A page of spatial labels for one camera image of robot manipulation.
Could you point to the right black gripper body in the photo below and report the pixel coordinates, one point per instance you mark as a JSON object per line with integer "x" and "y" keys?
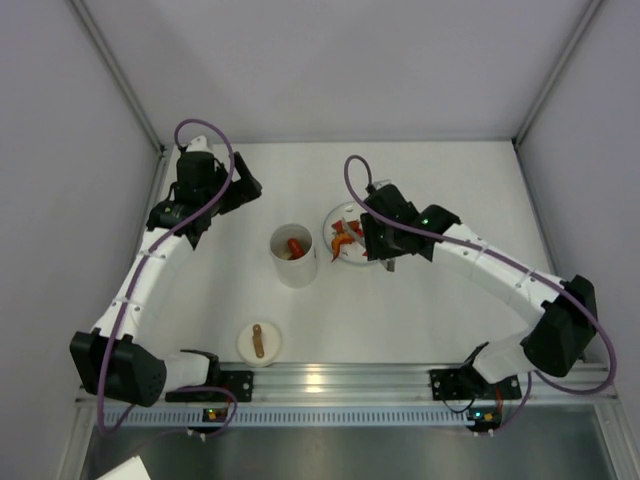
{"x": 377, "y": 245}

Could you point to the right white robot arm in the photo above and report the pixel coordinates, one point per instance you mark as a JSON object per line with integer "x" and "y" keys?
{"x": 555, "y": 311}

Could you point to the white plate with blue rim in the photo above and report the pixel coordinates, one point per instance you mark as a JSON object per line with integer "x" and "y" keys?
{"x": 350, "y": 254}

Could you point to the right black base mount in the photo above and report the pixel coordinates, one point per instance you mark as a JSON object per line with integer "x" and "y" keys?
{"x": 465, "y": 383}

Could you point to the aluminium mounting rail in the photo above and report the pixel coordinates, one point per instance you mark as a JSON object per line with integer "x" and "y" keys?
{"x": 317, "y": 384}

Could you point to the white cylindrical lunch container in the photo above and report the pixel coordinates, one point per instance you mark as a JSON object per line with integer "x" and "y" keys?
{"x": 294, "y": 273}

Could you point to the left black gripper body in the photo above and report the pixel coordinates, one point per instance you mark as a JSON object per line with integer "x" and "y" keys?
{"x": 245, "y": 181}

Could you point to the red pepper piece toy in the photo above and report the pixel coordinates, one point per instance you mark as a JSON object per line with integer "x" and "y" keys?
{"x": 337, "y": 223}

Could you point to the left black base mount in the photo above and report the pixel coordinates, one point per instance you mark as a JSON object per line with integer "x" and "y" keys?
{"x": 238, "y": 382}

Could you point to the white paper sheet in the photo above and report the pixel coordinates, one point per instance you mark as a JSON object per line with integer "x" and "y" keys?
{"x": 131, "y": 469}

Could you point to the beige round bun toy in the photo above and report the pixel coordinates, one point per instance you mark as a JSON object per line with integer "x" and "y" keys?
{"x": 282, "y": 255}

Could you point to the slotted grey cable duct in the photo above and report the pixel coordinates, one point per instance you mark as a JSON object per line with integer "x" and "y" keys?
{"x": 248, "y": 416}

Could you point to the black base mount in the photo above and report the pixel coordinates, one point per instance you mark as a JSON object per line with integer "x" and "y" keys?
{"x": 238, "y": 382}
{"x": 465, "y": 383}

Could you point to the white lid with wooden handle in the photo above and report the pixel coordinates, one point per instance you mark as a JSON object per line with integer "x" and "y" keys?
{"x": 258, "y": 344}

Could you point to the metal serving tongs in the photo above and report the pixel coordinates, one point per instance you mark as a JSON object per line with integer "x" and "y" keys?
{"x": 358, "y": 236}

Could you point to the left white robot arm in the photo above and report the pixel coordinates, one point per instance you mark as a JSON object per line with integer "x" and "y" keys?
{"x": 111, "y": 359}

